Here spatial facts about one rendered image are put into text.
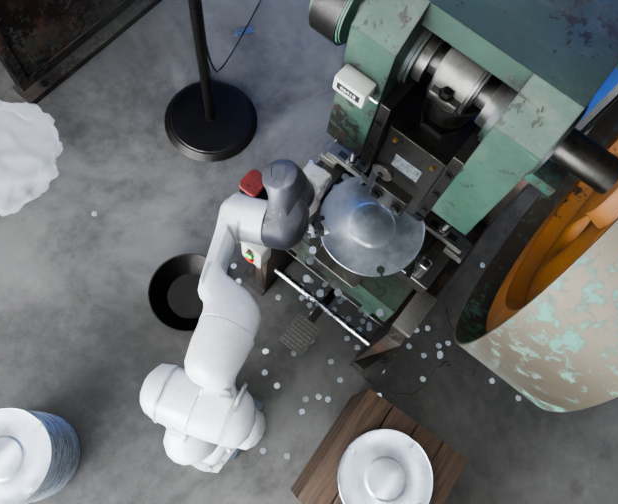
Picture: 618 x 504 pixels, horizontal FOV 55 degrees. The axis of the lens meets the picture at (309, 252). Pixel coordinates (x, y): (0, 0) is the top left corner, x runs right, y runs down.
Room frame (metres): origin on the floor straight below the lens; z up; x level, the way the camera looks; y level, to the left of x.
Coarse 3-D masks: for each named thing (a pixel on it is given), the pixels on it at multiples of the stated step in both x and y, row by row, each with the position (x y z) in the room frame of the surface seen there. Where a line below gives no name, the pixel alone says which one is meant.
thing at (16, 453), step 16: (0, 416) -0.13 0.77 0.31; (16, 416) -0.12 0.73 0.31; (32, 416) -0.10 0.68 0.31; (0, 432) -0.17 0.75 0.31; (16, 432) -0.16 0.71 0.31; (32, 432) -0.15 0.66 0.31; (0, 448) -0.21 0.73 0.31; (16, 448) -0.20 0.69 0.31; (32, 448) -0.19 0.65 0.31; (48, 448) -0.18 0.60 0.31; (0, 464) -0.26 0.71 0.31; (16, 464) -0.24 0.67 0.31; (32, 464) -0.23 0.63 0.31; (48, 464) -0.22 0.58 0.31; (0, 480) -0.30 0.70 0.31; (16, 480) -0.29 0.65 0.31; (32, 480) -0.27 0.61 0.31; (0, 496) -0.34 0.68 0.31; (16, 496) -0.33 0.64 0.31
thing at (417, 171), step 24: (408, 120) 0.71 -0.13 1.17; (384, 144) 0.68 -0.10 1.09; (408, 144) 0.66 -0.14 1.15; (432, 144) 0.67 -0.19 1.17; (456, 144) 0.68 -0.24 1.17; (384, 168) 0.66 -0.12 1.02; (408, 168) 0.65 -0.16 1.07; (432, 168) 0.63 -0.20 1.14; (384, 192) 0.63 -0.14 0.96; (408, 192) 0.64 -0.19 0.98
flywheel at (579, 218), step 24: (576, 192) 0.72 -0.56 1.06; (552, 216) 0.65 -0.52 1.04; (576, 216) 0.65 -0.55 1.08; (600, 216) 0.52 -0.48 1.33; (552, 240) 0.59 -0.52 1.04; (576, 240) 0.53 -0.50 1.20; (528, 264) 0.52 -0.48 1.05; (552, 264) 0.49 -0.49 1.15; (504, 288) 0.44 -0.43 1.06; (528, 288) 0.44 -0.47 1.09; (504, 312) 0.34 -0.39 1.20
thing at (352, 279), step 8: (320, 248) 0.51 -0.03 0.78; (320, 256) 0.49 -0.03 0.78; (328, 256) 0.50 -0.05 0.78; (328, 264) 0.48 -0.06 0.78; (336, 264) 0.48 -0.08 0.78; (336, 272) 0.46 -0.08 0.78; (344, 272) 0.47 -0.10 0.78; (352, 272) 0.47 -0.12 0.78; (344, 280) 0.45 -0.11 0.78; (352, 280) 0.45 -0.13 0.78; (360, 280) 0.46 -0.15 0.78
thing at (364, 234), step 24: (336, 192) 0.68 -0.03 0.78; (360, 192) 0.70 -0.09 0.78; (336, 216) 0.61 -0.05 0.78; (360, 216) 0.63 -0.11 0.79; (384, 216) 0.65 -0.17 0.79; (408, 216) 0.67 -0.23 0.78; (336, 240) 0.55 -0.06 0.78; (360, 240) 0.56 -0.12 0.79; (384, 240) 0.58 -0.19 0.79; (408, 240) 0.60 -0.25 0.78; (360, 264) 0.50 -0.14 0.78; (384, 264) 0.52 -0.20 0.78; (408, 264) 0.53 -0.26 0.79
